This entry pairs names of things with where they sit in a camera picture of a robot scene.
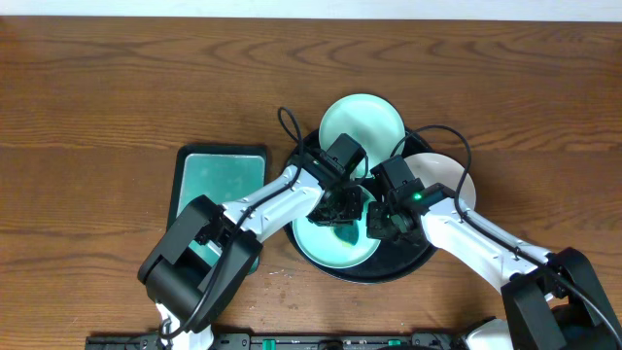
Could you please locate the mint green plate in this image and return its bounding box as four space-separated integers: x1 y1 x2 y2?
292 189 380 269
319 93 405 179

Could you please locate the white plate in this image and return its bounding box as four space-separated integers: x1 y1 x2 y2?
404 153 476 209

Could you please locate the green yellow sponge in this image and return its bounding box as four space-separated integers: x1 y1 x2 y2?
332 225 360 247

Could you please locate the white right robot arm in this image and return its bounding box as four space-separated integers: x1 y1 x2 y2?
366 188 621 349

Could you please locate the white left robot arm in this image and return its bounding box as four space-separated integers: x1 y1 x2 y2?
137 161 363 349

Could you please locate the round black tray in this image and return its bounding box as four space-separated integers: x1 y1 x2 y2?
283 129 436 284

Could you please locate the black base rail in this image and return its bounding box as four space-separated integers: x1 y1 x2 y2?
85 332 467 350

